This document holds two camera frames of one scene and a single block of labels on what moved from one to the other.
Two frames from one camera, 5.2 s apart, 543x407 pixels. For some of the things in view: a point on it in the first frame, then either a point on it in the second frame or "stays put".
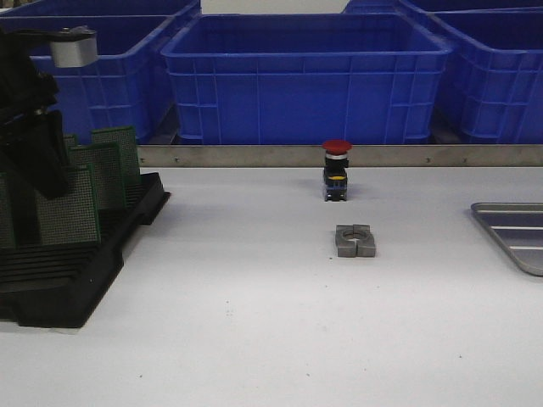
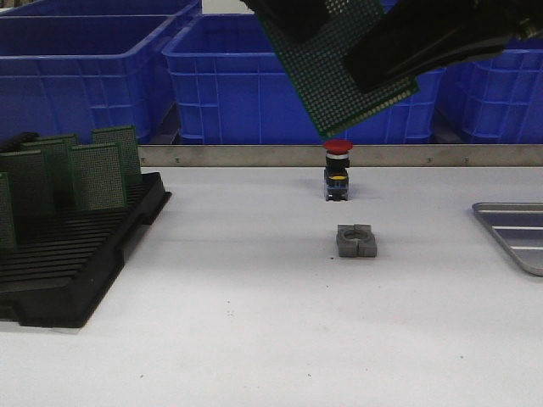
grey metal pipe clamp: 354,241 stays put
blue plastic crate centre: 324,79 stays put
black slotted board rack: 58,286 stays put
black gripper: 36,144 -> 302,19
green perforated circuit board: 108,161 stays put
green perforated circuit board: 69,219 -> 315,66
